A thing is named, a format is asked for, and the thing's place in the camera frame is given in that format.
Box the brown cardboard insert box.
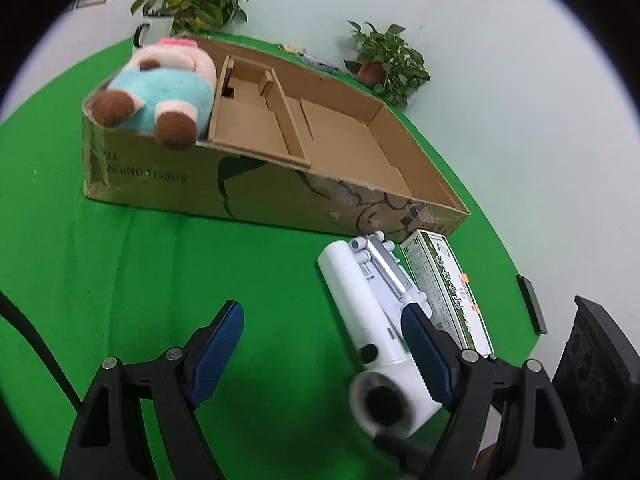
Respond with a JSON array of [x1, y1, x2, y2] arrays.
[[208, 55, 310, 169]]

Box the pink teal plush pig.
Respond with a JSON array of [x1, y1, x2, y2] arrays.
[[89, 38, 217, 151]]

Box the small items on table back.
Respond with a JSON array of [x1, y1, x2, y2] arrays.
[[279, 44, 343, 75]]

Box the black cable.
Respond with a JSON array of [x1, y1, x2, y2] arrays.
[[0, 289, 83, 411]]

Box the green white long carton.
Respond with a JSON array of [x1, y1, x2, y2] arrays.
[[400, 230, 495, 358]]

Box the large open cardboard box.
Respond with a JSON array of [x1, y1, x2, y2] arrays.
[[82, 37, 469, 241]]

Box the black flat device table edge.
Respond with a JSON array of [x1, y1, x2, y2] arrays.
[[516, 274, 548, 335]]

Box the white folding phone stand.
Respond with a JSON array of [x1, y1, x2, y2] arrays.
[[348, 231, 432, 341]]

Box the right potted green plant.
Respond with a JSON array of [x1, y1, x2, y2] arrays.
[[344, 21, 431, 110]]

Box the white mug black handle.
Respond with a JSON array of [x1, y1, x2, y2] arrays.
[[132, 15, 174, 51]]

